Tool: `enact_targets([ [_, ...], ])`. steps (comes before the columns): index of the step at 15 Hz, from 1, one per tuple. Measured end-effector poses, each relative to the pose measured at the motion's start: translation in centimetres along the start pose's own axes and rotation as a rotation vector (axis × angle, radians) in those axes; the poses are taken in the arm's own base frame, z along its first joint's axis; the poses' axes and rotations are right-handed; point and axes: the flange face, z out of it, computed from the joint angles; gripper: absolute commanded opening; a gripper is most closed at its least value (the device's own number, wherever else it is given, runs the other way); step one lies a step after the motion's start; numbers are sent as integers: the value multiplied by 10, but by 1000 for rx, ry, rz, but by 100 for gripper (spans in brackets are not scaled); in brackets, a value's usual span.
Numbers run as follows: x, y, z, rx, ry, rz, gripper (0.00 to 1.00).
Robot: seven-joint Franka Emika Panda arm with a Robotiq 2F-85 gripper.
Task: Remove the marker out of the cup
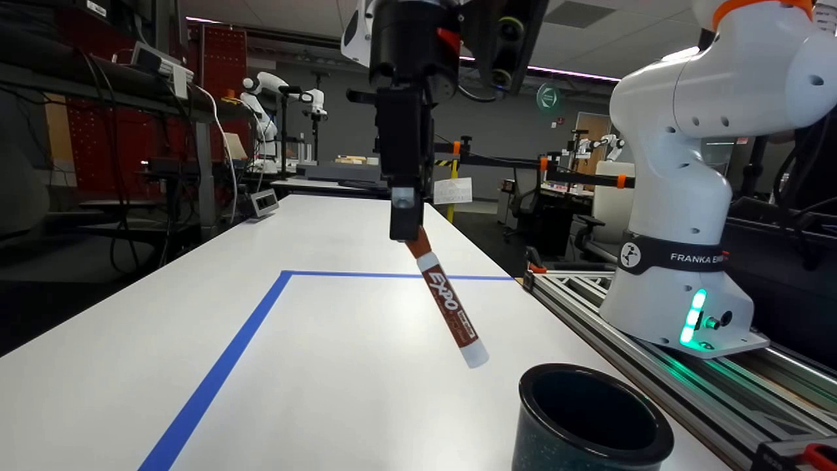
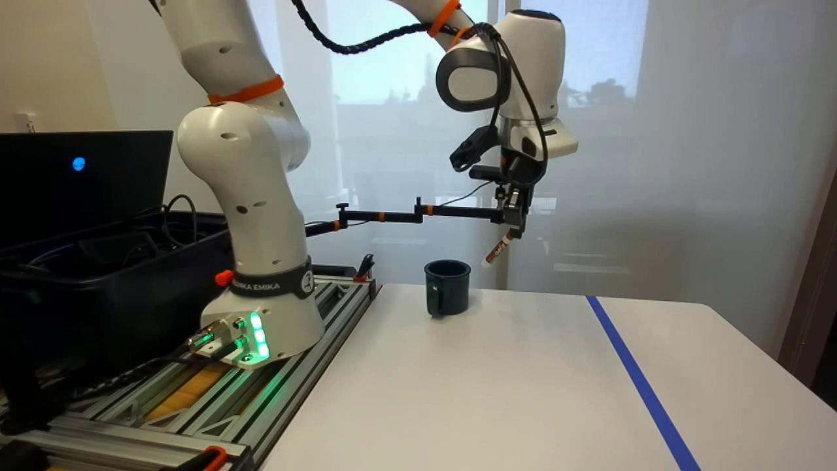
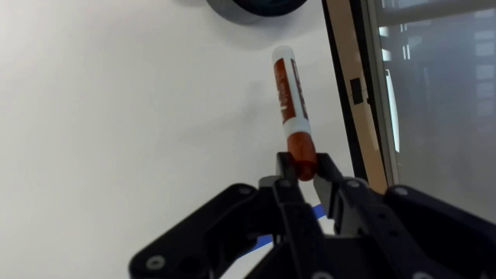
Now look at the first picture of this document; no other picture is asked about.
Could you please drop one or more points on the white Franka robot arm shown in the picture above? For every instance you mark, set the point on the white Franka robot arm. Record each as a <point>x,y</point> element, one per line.
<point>689,174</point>

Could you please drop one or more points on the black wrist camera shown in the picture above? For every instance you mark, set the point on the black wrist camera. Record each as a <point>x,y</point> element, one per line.
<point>505,43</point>

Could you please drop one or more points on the blue tape line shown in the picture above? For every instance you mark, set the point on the blue tape line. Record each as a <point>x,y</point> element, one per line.
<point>236,344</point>

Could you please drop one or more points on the red wall panel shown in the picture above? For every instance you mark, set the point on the red wall panel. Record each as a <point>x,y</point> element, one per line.
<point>219,61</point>

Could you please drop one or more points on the red-brown Expo marker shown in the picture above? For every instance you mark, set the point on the red-brown Expo marker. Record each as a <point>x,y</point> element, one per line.
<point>445,301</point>

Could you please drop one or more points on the white power strip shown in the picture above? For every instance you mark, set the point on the white power strip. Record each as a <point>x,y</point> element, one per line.
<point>166,69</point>

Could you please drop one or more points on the red clamp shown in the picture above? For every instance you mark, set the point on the red clamp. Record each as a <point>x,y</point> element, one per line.
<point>812,455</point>

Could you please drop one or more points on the small grey box device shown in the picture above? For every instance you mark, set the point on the small grey box device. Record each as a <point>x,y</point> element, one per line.
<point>266,201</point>

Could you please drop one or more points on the black boom with orange joints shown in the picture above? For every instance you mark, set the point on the black boom with orange joints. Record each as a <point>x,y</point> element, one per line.
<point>505,159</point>

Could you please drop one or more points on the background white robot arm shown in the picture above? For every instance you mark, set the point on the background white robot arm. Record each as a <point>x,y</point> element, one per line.
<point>262,121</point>

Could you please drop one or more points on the white paper sign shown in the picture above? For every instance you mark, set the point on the white paper sign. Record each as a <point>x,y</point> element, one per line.
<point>454,192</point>

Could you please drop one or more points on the aluminium rail mounting frame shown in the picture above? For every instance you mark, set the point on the aluminium rail mounting frame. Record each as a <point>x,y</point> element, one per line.
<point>663,375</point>

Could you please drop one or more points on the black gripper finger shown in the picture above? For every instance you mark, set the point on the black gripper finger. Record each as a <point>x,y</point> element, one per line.
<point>407,138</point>

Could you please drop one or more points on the dark teal plastic cup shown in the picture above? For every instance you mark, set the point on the dark teal plastic cup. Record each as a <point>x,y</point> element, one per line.
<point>540,434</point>

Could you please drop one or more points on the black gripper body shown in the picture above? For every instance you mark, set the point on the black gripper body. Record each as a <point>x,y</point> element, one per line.
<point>400,40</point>

